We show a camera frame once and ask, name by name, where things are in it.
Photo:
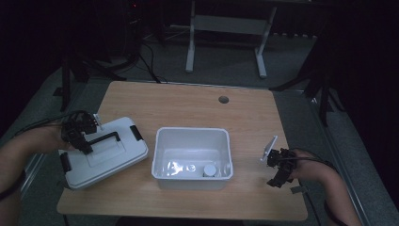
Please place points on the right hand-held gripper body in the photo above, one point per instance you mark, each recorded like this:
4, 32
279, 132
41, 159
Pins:
284, 161

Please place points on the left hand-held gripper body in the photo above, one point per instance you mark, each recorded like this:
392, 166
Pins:
78, 124

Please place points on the small white-capped bottle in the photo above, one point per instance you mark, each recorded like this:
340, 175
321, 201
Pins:
210, 170

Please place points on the white plastic storage box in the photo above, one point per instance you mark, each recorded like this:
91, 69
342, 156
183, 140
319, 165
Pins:
188, 141

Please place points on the person's right hand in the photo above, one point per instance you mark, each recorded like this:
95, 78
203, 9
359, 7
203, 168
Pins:
306, 166

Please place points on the person's left hand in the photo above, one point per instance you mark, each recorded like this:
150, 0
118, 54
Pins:
55, 139

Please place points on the black tripod stand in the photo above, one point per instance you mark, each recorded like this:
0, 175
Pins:
323, 94
67, 81

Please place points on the white metal stand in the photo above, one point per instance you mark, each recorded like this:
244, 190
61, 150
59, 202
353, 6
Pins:
227, 25

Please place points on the metal floor rail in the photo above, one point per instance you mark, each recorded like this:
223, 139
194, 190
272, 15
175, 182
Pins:
34, 166
345, 182

